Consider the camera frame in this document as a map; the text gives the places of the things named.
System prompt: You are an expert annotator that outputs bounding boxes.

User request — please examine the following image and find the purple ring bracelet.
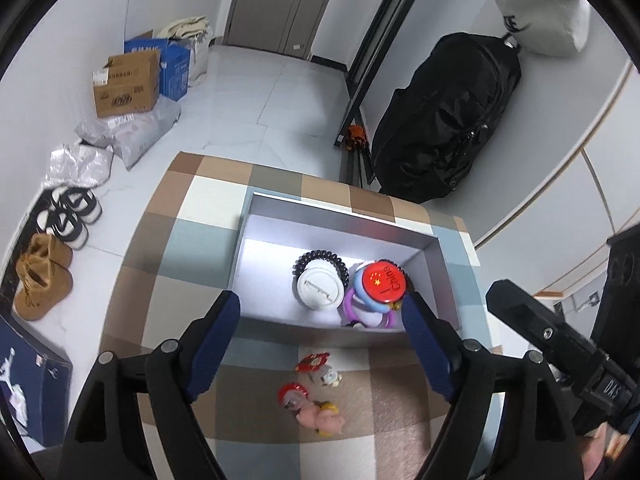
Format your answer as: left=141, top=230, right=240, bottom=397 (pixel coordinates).
left=342, top=285, right=397, bottom=332

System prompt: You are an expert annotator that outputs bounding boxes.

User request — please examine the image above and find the black metal stand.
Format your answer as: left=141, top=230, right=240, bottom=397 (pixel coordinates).
left=332, top=0, right=444, bottom=187

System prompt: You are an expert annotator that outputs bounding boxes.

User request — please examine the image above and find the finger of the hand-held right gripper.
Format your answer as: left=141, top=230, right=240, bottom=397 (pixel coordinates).
left=486, top=280, right=597, bottom=391

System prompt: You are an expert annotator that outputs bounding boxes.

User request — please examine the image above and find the white cabinet with wood trim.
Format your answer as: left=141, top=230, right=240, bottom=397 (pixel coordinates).
left=472, top=55, right=640, bottom=307

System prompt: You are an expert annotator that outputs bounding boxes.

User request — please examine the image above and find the grey door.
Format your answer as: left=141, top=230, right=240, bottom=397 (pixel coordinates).
left=222, top=0, right=344, bottom=59

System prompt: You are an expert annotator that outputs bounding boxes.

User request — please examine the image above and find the blue cardboard box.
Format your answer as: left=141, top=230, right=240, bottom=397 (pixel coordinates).
left=124, top=35, right=192, bottom=102

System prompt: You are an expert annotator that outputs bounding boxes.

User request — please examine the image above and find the white canvas bag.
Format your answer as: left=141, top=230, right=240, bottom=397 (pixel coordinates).
left=474, top=0, right=592, bottom=59

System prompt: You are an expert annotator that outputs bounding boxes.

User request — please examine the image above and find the black and white sneaker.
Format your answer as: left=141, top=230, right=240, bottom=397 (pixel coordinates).
left=50, top=185, right=104, bottom=224
left=36, top=207, right=90, bottom=250

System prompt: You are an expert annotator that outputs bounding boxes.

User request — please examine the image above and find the red round badge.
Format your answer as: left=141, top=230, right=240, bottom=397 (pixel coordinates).
left=361, top=260, right=407, bottom=306

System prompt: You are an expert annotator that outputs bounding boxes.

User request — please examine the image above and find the checkered tablecloth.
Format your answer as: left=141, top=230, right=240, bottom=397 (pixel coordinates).
left=99, top=151, right=507, bottom=480

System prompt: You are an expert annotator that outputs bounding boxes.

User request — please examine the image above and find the blue ring bracelet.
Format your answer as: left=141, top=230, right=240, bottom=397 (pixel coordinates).
left=352, top=261, right=402, bottom=314

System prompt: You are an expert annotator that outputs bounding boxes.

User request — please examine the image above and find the small orange object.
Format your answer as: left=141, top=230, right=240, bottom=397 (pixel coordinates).
left=342, top=125, right=369, bottom=151

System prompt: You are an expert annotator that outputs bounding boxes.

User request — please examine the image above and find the large black backpack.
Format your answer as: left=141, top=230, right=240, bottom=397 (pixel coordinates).
left=370, top=32, right=524, bottom=205

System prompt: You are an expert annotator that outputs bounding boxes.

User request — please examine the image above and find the pink pig toy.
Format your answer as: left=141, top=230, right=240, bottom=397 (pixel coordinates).
left=297, top=400, right=347, bottom=437

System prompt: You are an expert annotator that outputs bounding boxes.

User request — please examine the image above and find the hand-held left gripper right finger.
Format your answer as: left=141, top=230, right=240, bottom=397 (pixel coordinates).
left=400, top=291, right=586, bottom=480

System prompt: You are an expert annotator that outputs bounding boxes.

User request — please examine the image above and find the brown suede boot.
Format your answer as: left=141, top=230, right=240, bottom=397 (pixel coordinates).
left=25, top=232, right=74, bottom=274
left=14, top=255, right=75, bottom=322

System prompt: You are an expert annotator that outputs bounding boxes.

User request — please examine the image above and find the person's right hand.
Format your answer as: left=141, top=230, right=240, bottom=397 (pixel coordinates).
left=584, top=426, right=639, bottom=480

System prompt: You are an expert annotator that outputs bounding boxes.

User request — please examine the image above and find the silver plastic bag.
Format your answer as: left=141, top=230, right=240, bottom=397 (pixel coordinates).
left=44, top=142, right=115, bottom=191

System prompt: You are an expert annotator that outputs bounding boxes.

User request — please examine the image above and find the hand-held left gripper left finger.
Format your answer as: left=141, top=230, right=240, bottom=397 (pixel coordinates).
left=59, top=290, right=242, bottom=480

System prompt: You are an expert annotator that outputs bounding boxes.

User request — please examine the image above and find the dark blue shoebox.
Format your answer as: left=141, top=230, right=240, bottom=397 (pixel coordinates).
left=0, top=315, right=74, bottom=448

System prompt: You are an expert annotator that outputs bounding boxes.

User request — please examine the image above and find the grey plastic parcel bag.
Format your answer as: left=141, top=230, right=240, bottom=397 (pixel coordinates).
left=75, top=97, right=182, bottom=170

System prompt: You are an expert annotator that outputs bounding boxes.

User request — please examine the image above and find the brown cardboard box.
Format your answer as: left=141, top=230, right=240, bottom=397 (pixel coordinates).
left=92, top=50, right=162, bottom=120

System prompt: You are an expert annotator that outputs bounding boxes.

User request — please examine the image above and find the black spiral hair tie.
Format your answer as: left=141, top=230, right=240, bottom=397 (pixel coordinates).
left=291, top=249, right=350, bottom=292

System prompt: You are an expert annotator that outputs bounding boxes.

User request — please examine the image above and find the silver cardboard box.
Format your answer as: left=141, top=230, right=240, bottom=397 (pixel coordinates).
left=227, top=189, right=461, bottom=348

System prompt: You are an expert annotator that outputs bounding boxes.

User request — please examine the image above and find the white pin-back badge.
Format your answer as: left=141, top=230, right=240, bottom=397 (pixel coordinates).
left=296, top=260, right=347, bottom=312

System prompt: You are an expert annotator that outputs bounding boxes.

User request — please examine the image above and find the white tote bag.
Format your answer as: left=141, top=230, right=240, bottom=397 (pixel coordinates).
left=157, top=16, right=214, bottom=89

